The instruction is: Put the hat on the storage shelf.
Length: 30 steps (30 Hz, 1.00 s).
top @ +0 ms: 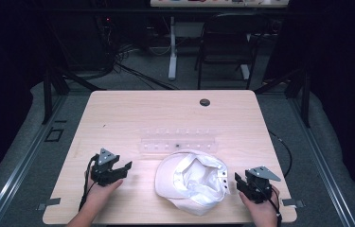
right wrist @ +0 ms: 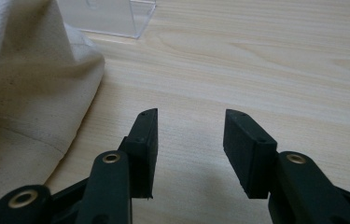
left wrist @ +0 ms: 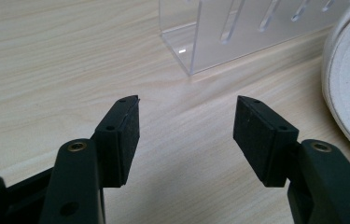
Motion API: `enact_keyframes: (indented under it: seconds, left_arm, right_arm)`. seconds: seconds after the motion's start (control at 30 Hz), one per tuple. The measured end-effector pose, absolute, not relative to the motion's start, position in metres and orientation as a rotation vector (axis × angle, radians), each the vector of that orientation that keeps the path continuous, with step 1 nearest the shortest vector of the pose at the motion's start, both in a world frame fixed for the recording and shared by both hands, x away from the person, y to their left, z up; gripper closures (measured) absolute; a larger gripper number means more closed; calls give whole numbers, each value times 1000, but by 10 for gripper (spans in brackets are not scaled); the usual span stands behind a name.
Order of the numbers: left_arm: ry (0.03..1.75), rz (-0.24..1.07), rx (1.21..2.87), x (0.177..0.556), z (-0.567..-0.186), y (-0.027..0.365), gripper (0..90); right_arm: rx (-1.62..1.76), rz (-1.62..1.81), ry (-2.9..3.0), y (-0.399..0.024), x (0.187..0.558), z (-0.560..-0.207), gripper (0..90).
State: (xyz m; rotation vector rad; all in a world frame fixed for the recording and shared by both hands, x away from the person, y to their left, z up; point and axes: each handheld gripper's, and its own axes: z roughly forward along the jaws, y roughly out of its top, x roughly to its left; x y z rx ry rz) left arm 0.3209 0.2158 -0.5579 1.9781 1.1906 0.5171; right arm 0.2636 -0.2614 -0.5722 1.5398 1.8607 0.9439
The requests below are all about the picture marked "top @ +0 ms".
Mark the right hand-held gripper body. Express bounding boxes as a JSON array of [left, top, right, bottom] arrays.
[[243, 166, 282, 204]]

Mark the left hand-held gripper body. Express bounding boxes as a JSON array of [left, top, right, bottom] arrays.
[[90, 148, 126, 187]]

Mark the white cap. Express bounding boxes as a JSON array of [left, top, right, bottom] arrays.
[[153, 148, 231, 218]]

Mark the clear acrylic rack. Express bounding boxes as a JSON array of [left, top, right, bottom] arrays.
[[137, 127, 218, 156]]

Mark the person's left hand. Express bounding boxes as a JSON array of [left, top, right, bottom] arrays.
[[84, 169, 124, 209]]

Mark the person's right hand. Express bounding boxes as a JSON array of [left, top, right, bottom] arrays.
[[239, 184, 281, 222]]

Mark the grey tape strip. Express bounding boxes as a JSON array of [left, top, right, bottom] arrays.
[[36, 197, 62, 212], [280, 198, 306, 209]]

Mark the black tape square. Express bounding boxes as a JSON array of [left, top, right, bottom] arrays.
[[44, 127, 66, 143]]

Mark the black metal stand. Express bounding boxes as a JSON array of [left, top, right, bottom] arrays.
[[253, 64, 312, 129], [40, 56, 107, 126]]

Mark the white desk leg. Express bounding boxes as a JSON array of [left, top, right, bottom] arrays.
[[167, 15, 179, 81]]

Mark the black chair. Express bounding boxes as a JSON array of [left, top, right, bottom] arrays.
[[193, 11, 273, 91]]

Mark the light background desk top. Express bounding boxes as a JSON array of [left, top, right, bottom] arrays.
[[150, 0, 291, 9]]

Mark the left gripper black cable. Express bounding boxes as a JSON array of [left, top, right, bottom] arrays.
[[78, 153, 100, 213]]

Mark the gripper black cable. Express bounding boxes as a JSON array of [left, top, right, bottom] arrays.
[[258, 181, 284, 227], [78, 153, 100, 213]]

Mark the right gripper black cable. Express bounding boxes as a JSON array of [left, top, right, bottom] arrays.
[[258, 181, 284, 227]]

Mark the black floor cable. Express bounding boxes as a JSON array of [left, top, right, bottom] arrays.
[[267, 130, 293, 178]]

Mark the aluminium floor rail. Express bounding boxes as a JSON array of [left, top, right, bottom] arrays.
[[0, 94, 69, 227], [287, 94, 355, 227]]

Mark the bundle of black floor cables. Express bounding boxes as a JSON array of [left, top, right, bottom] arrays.
[[96, 15, 179, 92]]

